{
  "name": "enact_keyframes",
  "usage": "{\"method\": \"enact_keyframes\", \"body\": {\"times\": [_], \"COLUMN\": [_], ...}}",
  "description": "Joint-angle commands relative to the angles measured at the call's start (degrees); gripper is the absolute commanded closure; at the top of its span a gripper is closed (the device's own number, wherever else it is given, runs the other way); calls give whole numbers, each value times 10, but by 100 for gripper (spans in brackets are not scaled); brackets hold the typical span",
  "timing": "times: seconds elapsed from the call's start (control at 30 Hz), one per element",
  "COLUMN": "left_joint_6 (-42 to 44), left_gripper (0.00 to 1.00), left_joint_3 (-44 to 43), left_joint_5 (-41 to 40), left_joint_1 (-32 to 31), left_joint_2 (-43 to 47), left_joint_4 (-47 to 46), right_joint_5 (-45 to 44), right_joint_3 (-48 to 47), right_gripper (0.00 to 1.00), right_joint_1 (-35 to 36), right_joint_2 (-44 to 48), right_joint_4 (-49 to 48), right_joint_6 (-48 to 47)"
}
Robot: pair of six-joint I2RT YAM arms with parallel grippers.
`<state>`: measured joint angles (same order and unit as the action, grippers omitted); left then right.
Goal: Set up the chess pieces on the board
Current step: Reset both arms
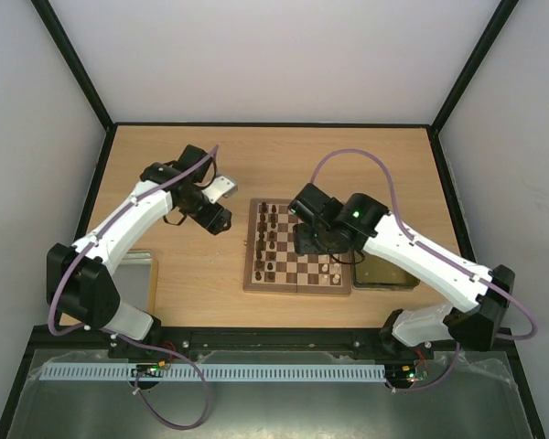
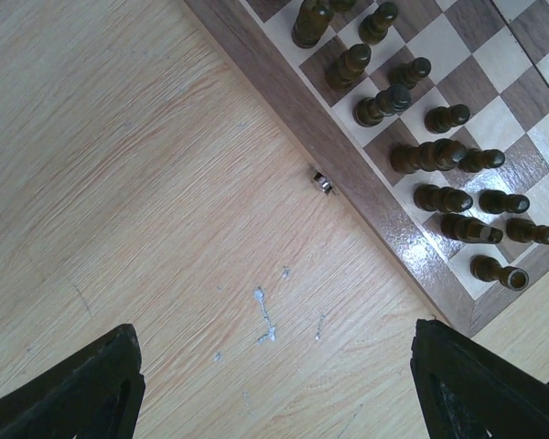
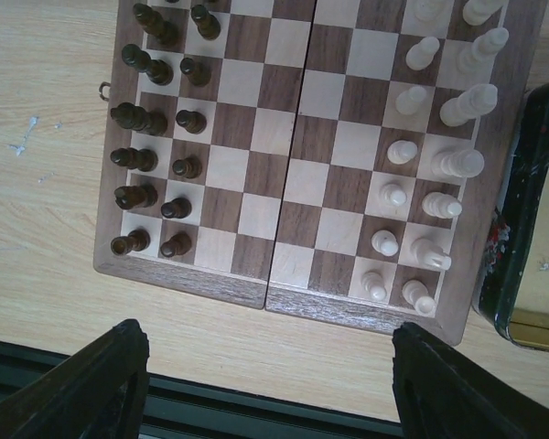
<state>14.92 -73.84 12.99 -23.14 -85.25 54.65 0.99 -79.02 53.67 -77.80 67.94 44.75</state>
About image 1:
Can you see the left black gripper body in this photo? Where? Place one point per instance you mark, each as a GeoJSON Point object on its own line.
{"type": "Point", "coordinates": [211, 221]}

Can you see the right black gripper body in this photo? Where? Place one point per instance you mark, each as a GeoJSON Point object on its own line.
{"type": "Point", "coordinates": [308, 239]}

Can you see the wooden chess board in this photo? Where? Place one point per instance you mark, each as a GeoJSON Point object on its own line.
{"type": "Point", "coordinates": [294, 274]}

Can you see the gold tin with dark pieces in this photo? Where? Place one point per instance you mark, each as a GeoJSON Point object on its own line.
{"type": "Point", "coordinates": [374, 273]}

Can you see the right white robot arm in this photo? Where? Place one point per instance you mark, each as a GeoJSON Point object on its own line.
{"type": "Point", "coordinates": [476, 297]}

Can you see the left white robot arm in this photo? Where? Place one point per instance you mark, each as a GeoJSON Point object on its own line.
{"type": "Point", "coordinates": [80, 276]}

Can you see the row of light chess pieces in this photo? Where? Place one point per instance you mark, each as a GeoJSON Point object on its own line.
{"type": "Point", "coordinates": [329, 272]}

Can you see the row of dark chess pieces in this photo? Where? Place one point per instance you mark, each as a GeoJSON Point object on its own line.
{"type": "Point", "coordinates": [260, 243]}

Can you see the row of dark pawns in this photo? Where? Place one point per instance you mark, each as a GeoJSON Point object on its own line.
{"type": "Point", "coordinates": [271, 249]}

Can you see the silver metal tray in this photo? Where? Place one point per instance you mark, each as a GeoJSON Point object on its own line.
{"type": "Point", "coordinates": [136, 280]}

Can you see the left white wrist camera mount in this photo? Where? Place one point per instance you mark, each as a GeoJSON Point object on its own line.
{"type": "Point", "coordinates": [221, 187]}

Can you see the black aluminium frame rail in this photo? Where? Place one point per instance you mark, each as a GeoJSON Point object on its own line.
{"type": "Point", "coordinates": [360, 344]}

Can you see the light blue slotted cable duct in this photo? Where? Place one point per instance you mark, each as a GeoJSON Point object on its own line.
{"type": "Point", "coordinates": [215, 373]}

